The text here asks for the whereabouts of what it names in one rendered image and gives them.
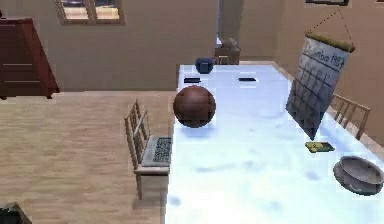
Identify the wooden chair with grey cushion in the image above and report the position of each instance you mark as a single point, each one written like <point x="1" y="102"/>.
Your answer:
<point x="150" y="151"/>

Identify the grey bowl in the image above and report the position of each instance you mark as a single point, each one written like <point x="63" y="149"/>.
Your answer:
<point x="360" y="170"/>

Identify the brown ball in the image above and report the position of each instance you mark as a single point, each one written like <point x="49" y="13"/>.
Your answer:
<point x="194" y="106"/>

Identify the black flat rectangle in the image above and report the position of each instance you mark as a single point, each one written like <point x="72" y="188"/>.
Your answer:
<point x="192" y="80"/>
<point x="247" y="79"/>

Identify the dark blue box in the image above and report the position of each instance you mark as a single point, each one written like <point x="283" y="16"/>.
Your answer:
<point x="204" y="64"/>

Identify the white table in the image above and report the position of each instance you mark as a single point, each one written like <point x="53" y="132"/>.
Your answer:
<point x="253" y="160"/>

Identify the green and yellow card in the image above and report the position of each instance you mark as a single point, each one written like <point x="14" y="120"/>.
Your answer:
<point x="319" y="146"/>

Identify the wooden framed window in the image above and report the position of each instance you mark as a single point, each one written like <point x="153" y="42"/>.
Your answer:
<point x="90" y="12"/>

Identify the black framed picture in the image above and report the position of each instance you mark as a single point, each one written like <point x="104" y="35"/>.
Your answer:
<point x="326" y="2"/>

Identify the dark red wooden dresser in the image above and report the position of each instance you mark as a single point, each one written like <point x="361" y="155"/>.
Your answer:
<point x="23" y="60"/>

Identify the dark grey object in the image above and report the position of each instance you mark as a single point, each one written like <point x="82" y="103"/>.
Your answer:
<point x="11" y="215"/>

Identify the white wall calendar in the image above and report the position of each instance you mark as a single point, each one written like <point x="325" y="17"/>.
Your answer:
<point x="315" y="90"/>

